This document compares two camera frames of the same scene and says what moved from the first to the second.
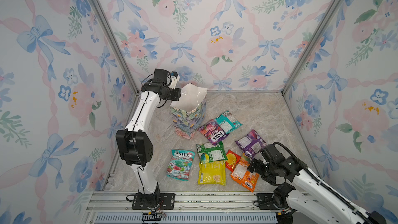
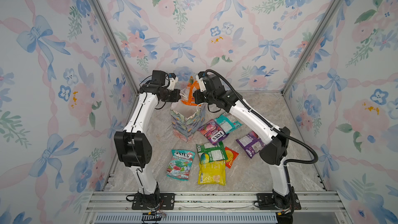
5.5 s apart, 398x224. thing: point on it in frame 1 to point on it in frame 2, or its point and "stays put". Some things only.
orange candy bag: x=242 y=176 to x=186 y=94
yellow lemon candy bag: x=213 y=172 stays put
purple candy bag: x=251 y=143 stays put
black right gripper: x=258 y=164 to x=197 y=94
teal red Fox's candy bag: x=180 y=164 stays put
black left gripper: x=178 y=94 stays put
